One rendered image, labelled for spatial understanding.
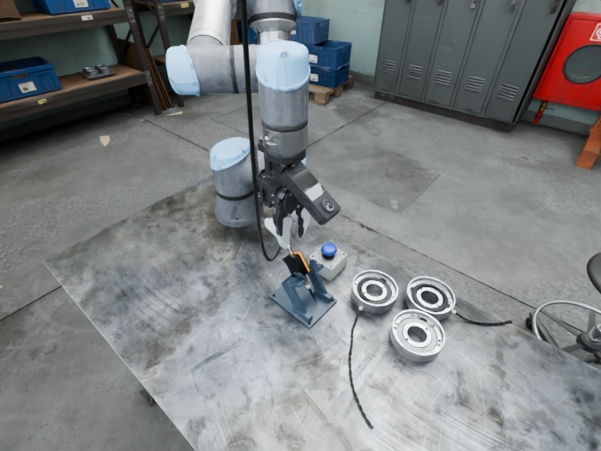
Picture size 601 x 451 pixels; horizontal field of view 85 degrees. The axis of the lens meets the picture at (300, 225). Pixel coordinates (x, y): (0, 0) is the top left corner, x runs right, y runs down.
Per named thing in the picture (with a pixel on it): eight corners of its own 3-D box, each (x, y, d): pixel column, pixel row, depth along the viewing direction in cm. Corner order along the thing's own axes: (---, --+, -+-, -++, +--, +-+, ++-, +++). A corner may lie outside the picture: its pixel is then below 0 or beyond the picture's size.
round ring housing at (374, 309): (365, 274, 84) (367, 263, 81) (402, 295, 79) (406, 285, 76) (342, 300, 78) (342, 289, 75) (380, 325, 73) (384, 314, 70)
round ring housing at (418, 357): (430, 375, 64) (436, 365, 62) (380, 347, 69) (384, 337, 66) (445, 335, 71) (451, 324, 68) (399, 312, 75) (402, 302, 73)
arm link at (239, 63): (235, 37, 58) (232, 52, 49) (298, 35, 59) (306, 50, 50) (240, 83, 63) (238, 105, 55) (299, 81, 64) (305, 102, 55)
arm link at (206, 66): (190, -47, 78) (156, 46, 48) (236, -47, 79) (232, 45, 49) (200, 9, 87) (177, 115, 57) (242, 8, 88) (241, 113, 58)
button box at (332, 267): (346, 266, 86) (348, 252, 83) (330, 282, 82) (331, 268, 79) (321, 251, 90) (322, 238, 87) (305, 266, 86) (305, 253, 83)
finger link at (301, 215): (293, 219, 74) (287, 188, 67) (313, 231, 71) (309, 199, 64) (283, 227, 72) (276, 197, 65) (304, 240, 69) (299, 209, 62)
